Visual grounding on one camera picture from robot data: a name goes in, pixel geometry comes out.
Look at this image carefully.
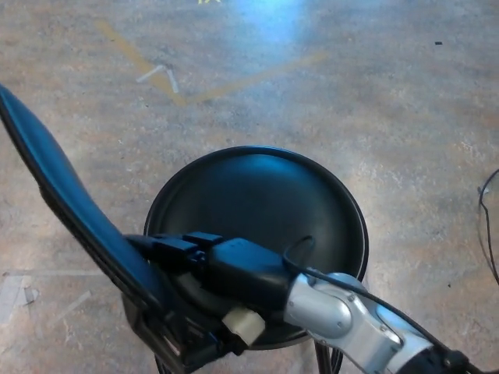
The large clear floor tape patch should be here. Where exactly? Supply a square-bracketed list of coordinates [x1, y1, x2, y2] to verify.
[0, 268, 105, 340]

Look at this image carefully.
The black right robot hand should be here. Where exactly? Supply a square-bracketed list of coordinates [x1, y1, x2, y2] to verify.
[124, 231, 296, 347]

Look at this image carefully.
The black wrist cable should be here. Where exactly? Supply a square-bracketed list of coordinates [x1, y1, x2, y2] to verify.
[281, 235, 499, 374]

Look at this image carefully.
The round black chair seat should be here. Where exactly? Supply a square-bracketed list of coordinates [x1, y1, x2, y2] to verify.
[143, 146, 370, 351]

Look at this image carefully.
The thin black floor cable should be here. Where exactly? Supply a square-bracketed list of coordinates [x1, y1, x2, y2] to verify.
[476, 168, 499, 284]

